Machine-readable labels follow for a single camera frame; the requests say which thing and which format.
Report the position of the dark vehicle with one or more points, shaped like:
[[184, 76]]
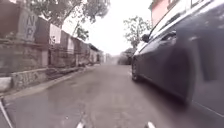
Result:
[[125, 57]]

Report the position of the tree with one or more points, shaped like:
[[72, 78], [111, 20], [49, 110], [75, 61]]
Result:
[[135, 30], [60, 8]]

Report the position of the dark grey car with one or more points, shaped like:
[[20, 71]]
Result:
[[180, 60]]

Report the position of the stone wall with metal fence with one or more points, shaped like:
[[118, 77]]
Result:
[[23, 56]]

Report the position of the grey asphalt road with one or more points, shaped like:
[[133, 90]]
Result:
[[100, 96]]

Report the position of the concrete kerb strip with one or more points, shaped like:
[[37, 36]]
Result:
[[36, 87]]

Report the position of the robot's own part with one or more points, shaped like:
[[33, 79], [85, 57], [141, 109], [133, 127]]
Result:
[[150, 125], [79, 125]]

